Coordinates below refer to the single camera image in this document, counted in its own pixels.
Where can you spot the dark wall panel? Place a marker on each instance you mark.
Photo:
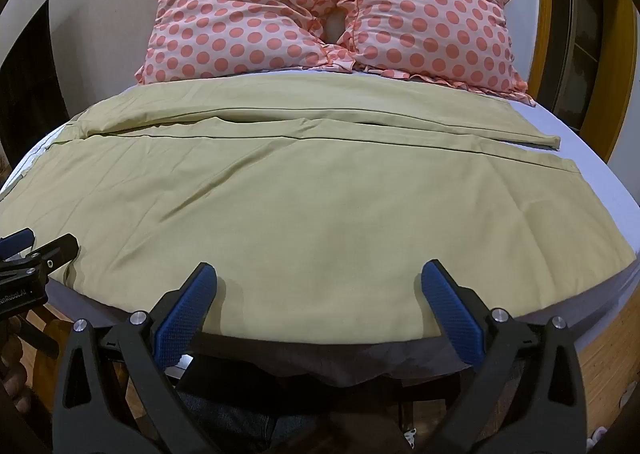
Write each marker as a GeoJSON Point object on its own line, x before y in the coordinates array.
{"type": "Point", "coordinates": [30, 98]}

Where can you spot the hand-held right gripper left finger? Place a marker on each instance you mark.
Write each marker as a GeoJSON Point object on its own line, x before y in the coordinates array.
{"type": "Point", "coordinates": [182, 319]}

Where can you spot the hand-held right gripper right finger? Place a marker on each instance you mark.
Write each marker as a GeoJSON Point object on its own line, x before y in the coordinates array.
{"type": "Point", "coordinates": [456, 316]}

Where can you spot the yellow wooden door frame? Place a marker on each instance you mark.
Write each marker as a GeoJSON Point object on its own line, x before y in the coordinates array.
{"type": "Point", "coordinates": [620, 63]}

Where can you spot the person's left hand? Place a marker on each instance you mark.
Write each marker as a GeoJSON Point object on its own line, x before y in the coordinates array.
{"type": "Point", "coordinates": [14, 384]}

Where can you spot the olive yellow bed sheet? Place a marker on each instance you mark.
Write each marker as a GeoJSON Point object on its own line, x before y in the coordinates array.
{"type": "Point", "coordinates": [310, 204]}

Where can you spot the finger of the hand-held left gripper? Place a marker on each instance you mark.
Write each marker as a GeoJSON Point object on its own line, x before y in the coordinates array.
{"type": "Point", "coordinates": [17, 240]}
{"type": "Point", "coordinates": [50, 254]}

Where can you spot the pink polka dot pillow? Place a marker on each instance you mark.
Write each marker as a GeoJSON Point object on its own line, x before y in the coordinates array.
{"type": "Point", "coordinates": [230, 13]}
{"type": "Point", "coordinates": [430, 18]}

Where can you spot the dark grey cloth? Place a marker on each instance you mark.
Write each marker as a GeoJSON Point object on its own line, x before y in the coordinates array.
{"type": "Point", "coordinates": [350, 356]}

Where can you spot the bed with lavender sheet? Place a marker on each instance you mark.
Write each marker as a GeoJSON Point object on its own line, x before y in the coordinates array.
{"type": "Point", "coordinates": [580, 138]}

